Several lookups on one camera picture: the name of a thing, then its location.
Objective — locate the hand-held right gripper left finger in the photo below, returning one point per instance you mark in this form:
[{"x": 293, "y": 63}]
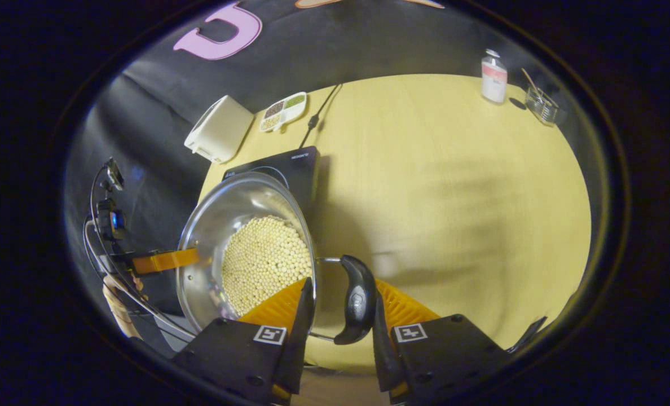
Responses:
[{"x": 301, "y": 338}]

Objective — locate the pile of yellow beans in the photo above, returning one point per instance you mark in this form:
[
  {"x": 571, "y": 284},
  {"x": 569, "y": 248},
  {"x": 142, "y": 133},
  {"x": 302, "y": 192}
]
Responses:
[{"x": 261, "y": 265}]

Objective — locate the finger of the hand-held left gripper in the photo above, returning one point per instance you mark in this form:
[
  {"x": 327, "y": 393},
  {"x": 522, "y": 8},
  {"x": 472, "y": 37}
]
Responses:
[{"x": 166, "y": 261}]

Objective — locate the small glass cup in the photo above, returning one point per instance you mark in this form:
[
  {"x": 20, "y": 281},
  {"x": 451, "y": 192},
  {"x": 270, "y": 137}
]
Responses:
[{"x": 542, "y": 107}]

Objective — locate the black induction cooktop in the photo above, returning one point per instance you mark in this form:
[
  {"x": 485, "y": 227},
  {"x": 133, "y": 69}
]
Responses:
[{"x": 298, "y": 169}]

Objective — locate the small bottle with pink label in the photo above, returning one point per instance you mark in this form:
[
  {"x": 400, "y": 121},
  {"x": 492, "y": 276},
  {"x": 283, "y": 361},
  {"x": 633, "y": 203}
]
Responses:
[{"x": 493, "y": 79}]

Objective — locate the thin wooden stick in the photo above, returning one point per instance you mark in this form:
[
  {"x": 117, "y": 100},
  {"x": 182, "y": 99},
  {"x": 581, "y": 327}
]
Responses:
[{"x": 531, "y": 83}]

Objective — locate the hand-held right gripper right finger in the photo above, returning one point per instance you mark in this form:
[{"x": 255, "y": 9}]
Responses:
[{"x": 381, "y": 349}]

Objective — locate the white toaster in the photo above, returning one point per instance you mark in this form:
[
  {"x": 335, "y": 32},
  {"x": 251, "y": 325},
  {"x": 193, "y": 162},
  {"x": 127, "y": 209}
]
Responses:
[{"x": 219, "y": 129}]

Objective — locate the white divided dish with beans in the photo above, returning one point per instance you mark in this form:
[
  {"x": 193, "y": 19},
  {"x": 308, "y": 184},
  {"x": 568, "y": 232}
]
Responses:
[{"x": 283, "y": 111}]

